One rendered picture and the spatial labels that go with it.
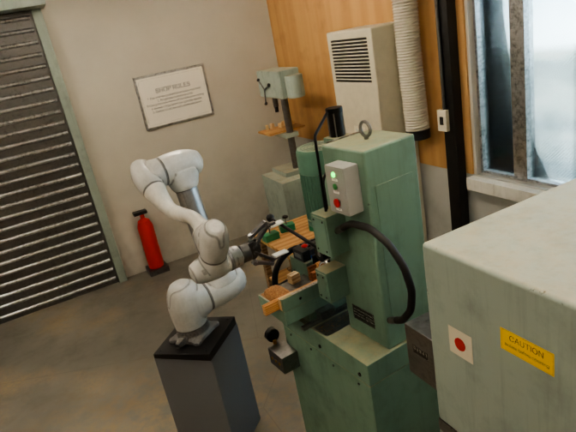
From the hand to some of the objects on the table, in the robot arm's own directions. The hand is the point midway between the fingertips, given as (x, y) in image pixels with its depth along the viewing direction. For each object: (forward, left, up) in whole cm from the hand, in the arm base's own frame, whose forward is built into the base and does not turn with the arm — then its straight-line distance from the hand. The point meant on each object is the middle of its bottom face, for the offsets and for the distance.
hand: (282, 237), depth 218 cm
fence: (+23, +1, -21) cm, 32 cm away
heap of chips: (0, -14, -20) cm, 24 cm away
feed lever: (+22, -14, -8) cm, 28 cm away
